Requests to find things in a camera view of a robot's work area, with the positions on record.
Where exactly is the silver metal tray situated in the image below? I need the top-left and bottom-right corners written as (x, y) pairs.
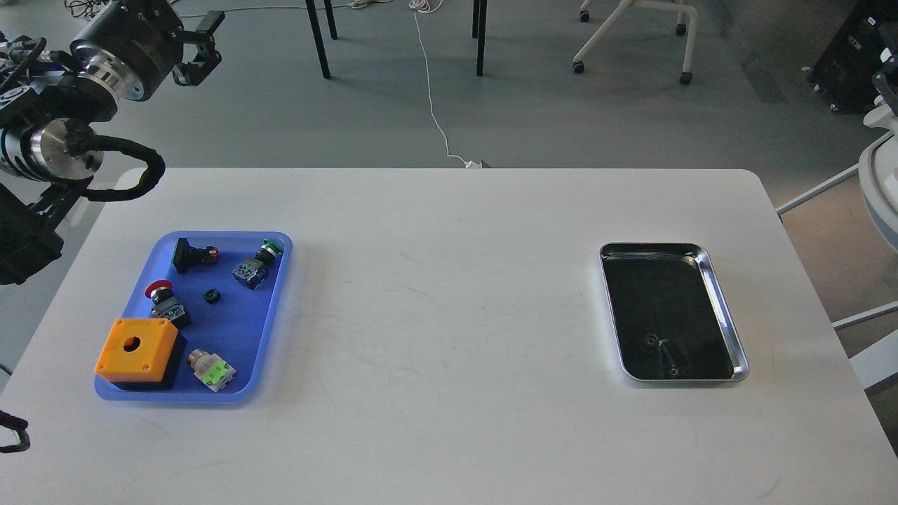
top-left (599, 242), bottom-right (750, 384)

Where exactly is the white rolling chair base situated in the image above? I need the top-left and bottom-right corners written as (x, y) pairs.
top-left (573, 0), bottom-right (701, 87)

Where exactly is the blue plastic tray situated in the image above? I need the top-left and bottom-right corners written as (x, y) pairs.
top-left (94, 231), bottom-right (293, 405)

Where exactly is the black floor cable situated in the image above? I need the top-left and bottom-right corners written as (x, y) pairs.
top-left (63, 0), bottom-right (183, 22)

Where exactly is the black equipment case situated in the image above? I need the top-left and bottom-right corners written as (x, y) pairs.
top-left (807, 1), bottom-right (897, 113)

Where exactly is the white chair right edge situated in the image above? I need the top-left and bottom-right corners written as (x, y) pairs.
top-left (776, 48), bottom-right (897, 390)

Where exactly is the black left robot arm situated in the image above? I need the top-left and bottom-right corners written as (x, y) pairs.
top-left (1, 1), bottom-right (225, 290)

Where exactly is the black table leg right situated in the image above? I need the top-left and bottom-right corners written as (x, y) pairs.
top-left (471, 0), bottom-right (488, 77)

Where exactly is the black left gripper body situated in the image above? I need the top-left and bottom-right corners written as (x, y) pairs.
top-left (70, 1), bottom-right (184, 100)

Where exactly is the orange button box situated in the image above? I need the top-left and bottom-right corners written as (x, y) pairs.
top-left (94, 318), bottom-right (186, 392)

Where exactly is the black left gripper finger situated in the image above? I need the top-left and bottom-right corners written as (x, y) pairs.
top-left (171, 11), bottom-right (225, 86)

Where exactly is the red emergency stop button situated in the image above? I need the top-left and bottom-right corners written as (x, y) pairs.
top-left (145, 279), bottom-right (192, 329)

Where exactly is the small black gear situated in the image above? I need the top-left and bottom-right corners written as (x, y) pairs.
top-left (203, 288), bottom-right (221, 304)

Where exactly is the black table leg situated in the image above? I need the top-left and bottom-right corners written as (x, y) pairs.
top-left (471, 0), bottom-right (488, 77)
top-left (304, 0), bottom-right (339, 80)

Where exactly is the light green switch module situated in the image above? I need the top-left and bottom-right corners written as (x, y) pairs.
top-left (188, 349), bottom-right (236, 392)

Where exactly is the white floor cable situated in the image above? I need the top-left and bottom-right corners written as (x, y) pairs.
top-left (410, 0), bottom-right (472, 166)

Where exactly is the green push button switch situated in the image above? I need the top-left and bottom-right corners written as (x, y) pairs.
top-left (231, 238), bottom-right (285, 290)

